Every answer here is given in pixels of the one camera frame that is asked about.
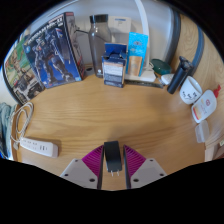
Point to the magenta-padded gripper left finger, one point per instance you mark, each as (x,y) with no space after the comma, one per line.
(83,171)

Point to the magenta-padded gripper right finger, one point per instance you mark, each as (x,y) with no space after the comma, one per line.
(143,170)

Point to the black charger block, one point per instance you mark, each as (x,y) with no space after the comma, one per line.
(112,156)

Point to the white power strip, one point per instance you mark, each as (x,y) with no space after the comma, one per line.
(40,146)

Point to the clear plastic container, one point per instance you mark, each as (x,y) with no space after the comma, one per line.
(202,131)

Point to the white bottle with red cap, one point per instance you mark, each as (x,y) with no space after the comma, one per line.
(204,106)

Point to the bed with blue bedding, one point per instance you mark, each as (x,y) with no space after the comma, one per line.
(5,126)

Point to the white mug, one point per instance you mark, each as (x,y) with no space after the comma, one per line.
(190,91)

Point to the small white rounded object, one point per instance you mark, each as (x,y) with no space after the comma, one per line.
(167,79)

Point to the black cylindrical flask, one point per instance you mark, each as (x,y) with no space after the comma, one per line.
(180,75)

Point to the dark green round case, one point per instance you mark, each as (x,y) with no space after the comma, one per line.
(160,66)

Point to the small blue carton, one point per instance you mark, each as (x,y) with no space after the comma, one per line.
(114,68)

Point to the green toy figure box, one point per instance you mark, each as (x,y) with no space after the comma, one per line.
(18,73)

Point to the light blue packet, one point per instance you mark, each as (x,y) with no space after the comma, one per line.
(137,50)

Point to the blue robot model box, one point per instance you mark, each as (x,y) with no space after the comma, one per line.
(53,50)

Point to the clear bottle with black cap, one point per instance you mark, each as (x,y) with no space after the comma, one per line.
(99,43)

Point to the white desk lamp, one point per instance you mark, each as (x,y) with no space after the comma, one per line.
(143,26)

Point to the white box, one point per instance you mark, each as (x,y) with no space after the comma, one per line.
(119,26)

